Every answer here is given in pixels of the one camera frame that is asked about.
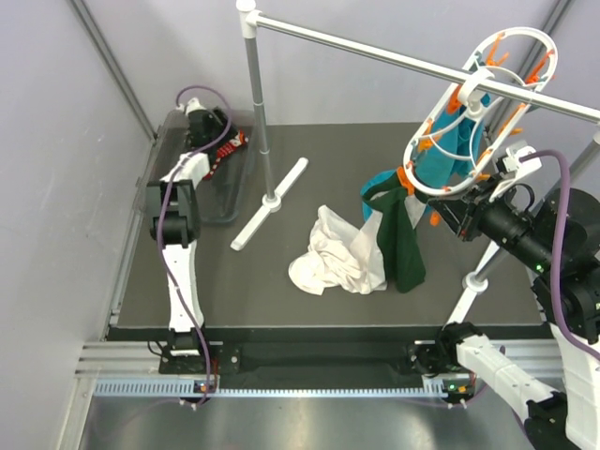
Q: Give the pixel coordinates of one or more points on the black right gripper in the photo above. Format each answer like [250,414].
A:
[462,215]

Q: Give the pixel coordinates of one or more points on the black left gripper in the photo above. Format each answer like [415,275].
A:
[228,130]

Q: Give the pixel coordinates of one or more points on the red white striped santa sock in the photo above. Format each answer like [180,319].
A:
[236,143]

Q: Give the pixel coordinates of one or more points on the orange clothespin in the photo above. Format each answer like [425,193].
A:
[404,179]

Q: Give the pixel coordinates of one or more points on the white oval clip hanger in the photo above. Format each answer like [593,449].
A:
[484,65]

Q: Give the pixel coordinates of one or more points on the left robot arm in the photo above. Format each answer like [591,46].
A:
[175,224]

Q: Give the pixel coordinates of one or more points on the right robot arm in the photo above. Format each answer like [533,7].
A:
[559,244]

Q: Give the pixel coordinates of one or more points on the clear plastic bin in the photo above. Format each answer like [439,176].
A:
[218,199]

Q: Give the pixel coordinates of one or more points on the teal cloth garment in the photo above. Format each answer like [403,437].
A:
[452,150]

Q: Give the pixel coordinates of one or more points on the dark green cloth garment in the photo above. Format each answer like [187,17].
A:
[396,238]

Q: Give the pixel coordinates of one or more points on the white silver clothes rack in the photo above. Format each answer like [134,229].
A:
[351,117]

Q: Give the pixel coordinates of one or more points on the white cloth garment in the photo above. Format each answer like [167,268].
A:
[342,255]

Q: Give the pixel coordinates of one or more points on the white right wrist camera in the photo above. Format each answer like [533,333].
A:
[516,165]

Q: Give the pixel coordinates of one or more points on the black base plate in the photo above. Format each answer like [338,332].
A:
[228,357]

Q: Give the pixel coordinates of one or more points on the white cable duct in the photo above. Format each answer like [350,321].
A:
[188,388]

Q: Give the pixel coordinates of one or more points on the aluminium frame rail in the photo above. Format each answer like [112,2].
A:
[273,423]

